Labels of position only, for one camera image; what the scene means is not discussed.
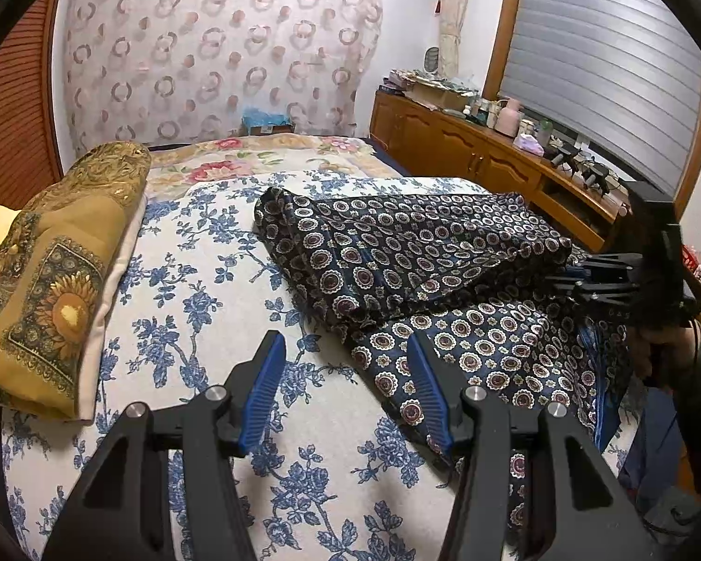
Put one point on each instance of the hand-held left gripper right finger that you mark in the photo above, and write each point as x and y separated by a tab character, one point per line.
432	397

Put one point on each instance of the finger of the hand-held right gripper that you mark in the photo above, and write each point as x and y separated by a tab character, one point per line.
607	294
610	267

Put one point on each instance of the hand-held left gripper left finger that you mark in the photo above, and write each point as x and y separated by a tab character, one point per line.
263	397

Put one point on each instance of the navy medallion print satin garment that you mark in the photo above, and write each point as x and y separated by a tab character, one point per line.
415	251

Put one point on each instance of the person's right hand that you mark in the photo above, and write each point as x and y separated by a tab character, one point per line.
672	356

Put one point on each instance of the small black devices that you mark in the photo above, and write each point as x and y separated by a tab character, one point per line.
584	169

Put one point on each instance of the blue floral bedsheet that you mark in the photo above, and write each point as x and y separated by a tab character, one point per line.
210	280

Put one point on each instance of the purple bag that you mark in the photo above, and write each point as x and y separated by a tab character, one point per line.
528	145

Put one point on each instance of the pink thermos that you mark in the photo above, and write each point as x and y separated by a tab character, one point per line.
508	118

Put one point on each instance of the wooden cabinet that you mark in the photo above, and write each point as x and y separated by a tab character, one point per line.
444	140

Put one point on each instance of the golden sunflower print quilt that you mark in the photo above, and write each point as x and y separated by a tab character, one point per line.
52	280

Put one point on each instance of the pink floral blanket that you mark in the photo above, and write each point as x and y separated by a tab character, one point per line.
239	158

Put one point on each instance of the pile of papers and boxes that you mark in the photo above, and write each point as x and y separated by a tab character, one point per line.
432	90

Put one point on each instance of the small white fan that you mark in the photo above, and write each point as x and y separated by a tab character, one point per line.
432	59

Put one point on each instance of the teal box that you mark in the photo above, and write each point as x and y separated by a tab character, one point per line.
267	120

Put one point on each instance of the beige window curtain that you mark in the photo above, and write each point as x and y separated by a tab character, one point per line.
455	11

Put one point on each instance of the brown louvered wardrobe door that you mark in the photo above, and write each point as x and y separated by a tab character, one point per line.
17	99

